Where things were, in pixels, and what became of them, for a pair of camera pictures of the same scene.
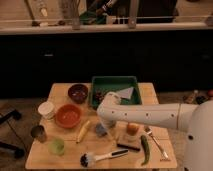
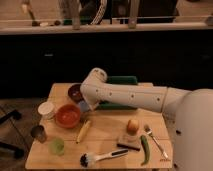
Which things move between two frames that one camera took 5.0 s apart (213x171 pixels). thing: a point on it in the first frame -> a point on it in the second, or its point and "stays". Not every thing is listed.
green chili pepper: x=146 y=149 stays
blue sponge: x=100 y=130 -> x=83 y=106
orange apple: x=132 y=129 stays
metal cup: x=39 y=133 stays
